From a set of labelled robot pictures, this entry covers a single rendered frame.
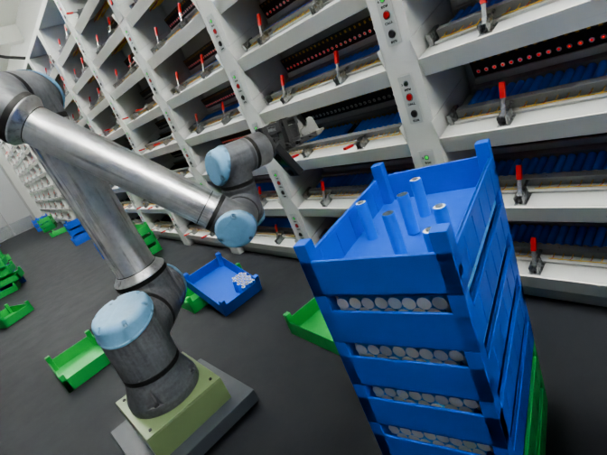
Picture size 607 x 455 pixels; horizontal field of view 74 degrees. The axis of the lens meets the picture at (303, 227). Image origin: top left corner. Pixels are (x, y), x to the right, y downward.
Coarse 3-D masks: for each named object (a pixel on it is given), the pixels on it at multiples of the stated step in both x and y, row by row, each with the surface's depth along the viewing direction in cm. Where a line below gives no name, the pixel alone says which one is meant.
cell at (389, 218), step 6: (390, 210) 54; (384, 216) 53; (390, 216) 53; (396, 216) 53; (384, 222) 54; (390, 222) 53; (396, 222) 53; (390, 228) 54; (396, 228) 53; (390, 234) 54; (396, 234) 54; (390, 240) 55; (396, 240) 54; (402, 240) 54; (396, 246) 54; (402, 246) 54; (396, 252) 55; (402, 252) 55
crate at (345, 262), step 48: (480, 144) 62; (384, 192) 74; (432, 192) 71; (480, 192) 54; (336, 240) 61; (384, 240) 62; (432, 240) 42; (480, 240) 51; (336, 288) 52; (384, 288) 48; (432, 288) 45
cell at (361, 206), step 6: (360, 204) 61; (366, 204) 61; (360, 210) 62; (366, 210) 62; (360, 216) 62; (366, 216) 62; (366, 222) 62; (372, 222) 62; (366, 228) 63; (372, 228) 63; (366, 234) 63; (372, 234) 63
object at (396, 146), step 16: (352, 112) 140; (400, 128) 107; (368, 144) 122; (384, 144) 116; (400, 144) 111; (304, 160) 144; (320, 160) 138; (336, 160) 133; (352, 160) 128; (368, 160) 124
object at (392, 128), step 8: (376, 128) 122; (384, 128) 118; (392, 128) 116; (336, 136) 135; (344, 136) 131; (352, 136) 128; (368, 136) 124; (384, 136) 118; (304, 144) 147; (312, 144) 144; (320, 144) 141; (328, 144) 139; (296, 152) 151
